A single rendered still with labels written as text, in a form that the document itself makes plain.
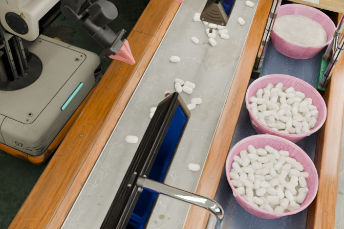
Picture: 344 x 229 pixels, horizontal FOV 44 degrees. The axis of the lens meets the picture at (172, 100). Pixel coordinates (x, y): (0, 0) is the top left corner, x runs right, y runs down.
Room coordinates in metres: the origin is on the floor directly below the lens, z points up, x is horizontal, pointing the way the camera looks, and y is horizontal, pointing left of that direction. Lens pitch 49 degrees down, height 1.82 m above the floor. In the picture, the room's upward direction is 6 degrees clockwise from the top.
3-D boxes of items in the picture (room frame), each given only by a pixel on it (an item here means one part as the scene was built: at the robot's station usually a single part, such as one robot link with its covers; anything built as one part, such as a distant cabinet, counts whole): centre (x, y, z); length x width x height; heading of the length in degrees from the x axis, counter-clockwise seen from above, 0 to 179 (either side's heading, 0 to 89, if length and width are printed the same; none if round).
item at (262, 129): (0.95, -0.37, 0.72); 0.27 x 0.27 x 0.10
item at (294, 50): (1.38, -0.48, 0.72); 0.27 x 0.27 x 0.10
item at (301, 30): (1.38, -0.48, 0.71); 0.22 x 0.22 x 0.06
